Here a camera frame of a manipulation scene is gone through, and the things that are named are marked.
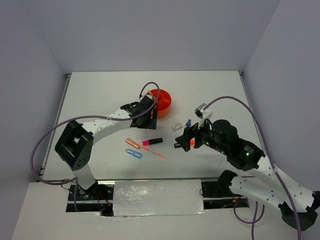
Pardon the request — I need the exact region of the pink highlighter with black cap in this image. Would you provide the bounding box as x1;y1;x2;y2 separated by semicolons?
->
142;137;163;147

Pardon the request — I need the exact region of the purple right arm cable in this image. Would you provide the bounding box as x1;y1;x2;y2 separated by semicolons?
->
202;96;305;240

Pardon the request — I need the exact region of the silver foil covered panel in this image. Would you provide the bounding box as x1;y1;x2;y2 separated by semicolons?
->
112;179;206;217

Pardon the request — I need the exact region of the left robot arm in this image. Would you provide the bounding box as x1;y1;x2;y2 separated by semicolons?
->
54;95;158;200

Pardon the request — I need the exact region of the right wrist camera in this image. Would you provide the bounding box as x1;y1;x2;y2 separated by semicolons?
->
194;103;213;128

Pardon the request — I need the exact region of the orange round compartment organizer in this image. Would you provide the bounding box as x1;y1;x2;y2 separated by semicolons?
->
146;89;172;119

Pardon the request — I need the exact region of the thin orange pen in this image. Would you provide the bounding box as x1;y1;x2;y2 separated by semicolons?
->
141;146;168;159

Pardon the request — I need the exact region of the orange capsule eraser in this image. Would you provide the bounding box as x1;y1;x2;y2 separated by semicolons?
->
125;138;141;149

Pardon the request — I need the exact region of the small white eraser block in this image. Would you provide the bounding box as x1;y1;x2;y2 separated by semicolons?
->
171;122;183;132

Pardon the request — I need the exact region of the blue cap glue bottle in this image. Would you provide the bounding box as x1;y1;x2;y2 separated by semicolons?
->
185;119;192;128

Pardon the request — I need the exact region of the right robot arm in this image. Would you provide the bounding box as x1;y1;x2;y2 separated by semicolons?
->
175;119;320;231

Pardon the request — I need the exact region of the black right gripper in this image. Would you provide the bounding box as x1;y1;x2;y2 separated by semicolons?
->
174;115;227;154

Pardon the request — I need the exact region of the blue capsule eraser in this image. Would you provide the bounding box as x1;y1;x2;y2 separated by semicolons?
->
125;148;143;159

